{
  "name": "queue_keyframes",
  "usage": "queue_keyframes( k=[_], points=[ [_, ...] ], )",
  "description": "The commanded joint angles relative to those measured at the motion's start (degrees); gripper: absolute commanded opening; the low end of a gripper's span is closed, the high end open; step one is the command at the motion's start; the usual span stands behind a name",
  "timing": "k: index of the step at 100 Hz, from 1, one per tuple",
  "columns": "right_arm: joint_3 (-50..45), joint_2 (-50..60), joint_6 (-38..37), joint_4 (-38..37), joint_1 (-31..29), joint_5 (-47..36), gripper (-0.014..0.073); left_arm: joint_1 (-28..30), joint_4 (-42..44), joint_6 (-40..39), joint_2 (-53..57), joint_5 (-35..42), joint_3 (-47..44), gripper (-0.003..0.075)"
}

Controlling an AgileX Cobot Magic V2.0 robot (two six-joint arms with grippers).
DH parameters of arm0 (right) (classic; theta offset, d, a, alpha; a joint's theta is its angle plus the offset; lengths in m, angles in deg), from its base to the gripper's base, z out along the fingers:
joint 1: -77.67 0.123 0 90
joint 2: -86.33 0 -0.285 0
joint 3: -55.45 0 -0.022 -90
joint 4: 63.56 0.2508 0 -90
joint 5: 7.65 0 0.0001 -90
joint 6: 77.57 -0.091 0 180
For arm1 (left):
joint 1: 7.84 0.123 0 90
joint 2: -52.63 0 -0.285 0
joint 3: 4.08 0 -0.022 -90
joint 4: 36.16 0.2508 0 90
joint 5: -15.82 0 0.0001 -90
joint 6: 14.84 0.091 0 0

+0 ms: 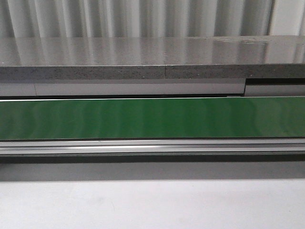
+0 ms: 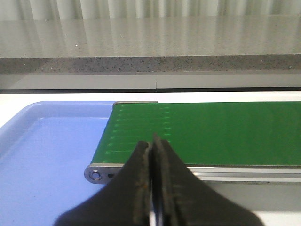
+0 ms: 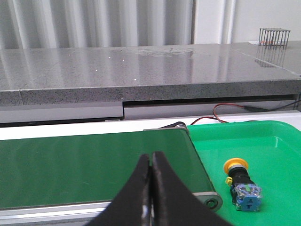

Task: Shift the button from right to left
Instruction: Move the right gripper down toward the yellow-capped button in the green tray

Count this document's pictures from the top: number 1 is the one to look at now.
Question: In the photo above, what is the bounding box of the grey stone slab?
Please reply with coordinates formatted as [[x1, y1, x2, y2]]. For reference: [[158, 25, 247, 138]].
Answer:
[[0, 36, 305, 81]]

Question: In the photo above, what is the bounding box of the green conveyor belt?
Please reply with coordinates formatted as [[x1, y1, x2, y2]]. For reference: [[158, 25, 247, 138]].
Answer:
[[0, 97, 305, 140]]

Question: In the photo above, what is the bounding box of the white panel under slab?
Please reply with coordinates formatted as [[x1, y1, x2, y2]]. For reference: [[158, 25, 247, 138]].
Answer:
[[0, 78, 305, 97]]

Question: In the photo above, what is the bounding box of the white curtain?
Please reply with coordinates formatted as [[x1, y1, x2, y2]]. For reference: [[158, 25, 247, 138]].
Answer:
[[0, 0, 305, 38]]

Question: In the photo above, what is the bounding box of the aluminium conveyor front rail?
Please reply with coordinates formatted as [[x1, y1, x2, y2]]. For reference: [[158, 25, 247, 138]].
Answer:
[[0, 138, 305, 156]]

